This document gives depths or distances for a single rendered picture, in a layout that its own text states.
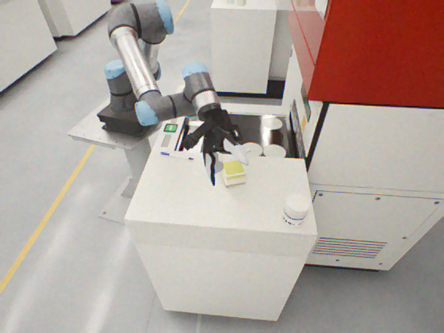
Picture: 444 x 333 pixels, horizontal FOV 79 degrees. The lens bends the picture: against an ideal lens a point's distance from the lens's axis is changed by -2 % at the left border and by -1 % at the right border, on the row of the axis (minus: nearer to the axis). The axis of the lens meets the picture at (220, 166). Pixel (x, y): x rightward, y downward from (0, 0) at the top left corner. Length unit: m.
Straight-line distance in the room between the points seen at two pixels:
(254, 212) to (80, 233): 1.56
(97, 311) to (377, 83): 1.79
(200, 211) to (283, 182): 0.32
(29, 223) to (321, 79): 2.19
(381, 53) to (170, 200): 0.79
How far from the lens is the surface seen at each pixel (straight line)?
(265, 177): 1.02
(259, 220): 0.90
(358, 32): 0.91
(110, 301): 1.91
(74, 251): 2.17
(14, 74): 4.42
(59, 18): 5.61
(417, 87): 1.06
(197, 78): 0.80
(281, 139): 1.30
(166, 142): 1.19
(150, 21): 1.11
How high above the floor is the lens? 1.71
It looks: 45 degrees down
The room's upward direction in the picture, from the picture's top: straight up
